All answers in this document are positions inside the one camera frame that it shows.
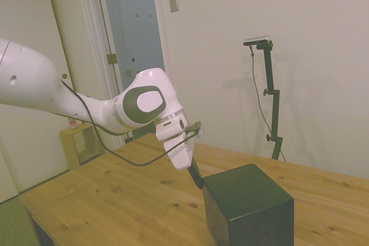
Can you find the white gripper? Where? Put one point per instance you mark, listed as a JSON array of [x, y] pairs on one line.
[[180, 151]]

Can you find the black drawer cabinet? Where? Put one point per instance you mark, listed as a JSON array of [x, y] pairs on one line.
[[248, 200]]

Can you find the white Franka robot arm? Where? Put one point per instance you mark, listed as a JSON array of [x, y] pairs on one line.
[[26, 81]]

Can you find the light wooden cube shelf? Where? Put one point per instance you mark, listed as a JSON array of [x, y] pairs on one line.
[[69, 148]]

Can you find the small red white bottle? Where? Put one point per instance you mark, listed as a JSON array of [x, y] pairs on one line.
[[73, 124]]

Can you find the brass door hinge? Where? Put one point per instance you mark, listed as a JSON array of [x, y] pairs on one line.
[[112, 58]]

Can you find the pale blue inner door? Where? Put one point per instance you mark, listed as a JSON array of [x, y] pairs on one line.
[[138, 33]]

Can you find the green upholstered seat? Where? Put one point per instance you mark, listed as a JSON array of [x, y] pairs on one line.
[[14, 223]]

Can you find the white open door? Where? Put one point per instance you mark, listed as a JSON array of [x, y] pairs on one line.
[[29, 12]]

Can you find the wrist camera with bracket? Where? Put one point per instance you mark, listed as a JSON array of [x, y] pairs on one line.
[[194, 128]]

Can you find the black camera stand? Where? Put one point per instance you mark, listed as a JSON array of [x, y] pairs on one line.
[[274, 105]]

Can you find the grey stereo camera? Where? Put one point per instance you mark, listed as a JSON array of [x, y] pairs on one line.
[[257, 40]]

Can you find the metal wall switch plate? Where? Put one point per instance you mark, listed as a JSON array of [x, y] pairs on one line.
[[173, 2]]

